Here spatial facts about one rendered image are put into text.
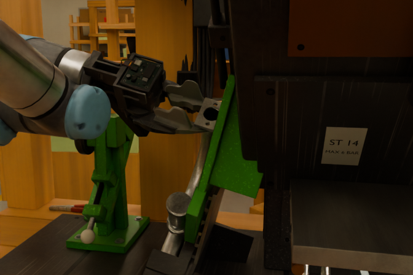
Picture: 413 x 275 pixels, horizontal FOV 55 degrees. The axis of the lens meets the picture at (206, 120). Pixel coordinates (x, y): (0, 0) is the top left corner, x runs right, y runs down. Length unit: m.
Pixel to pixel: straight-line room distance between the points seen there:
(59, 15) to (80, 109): 11.25
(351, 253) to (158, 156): 0.66
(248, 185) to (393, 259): 0.24
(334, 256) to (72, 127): 0.35
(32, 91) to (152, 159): 0.52
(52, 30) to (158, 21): 10.93
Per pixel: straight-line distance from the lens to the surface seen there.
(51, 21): 11.85
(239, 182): 0.56
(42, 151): 1.16
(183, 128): 0.62
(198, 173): 0.70
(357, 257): 0.39
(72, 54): 0.67
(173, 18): 0.93
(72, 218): 1.04
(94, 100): 0.55
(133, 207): 1.12
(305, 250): 0.38
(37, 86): 0.51
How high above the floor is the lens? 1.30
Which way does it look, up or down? 10 degrees down
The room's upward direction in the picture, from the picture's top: straight up
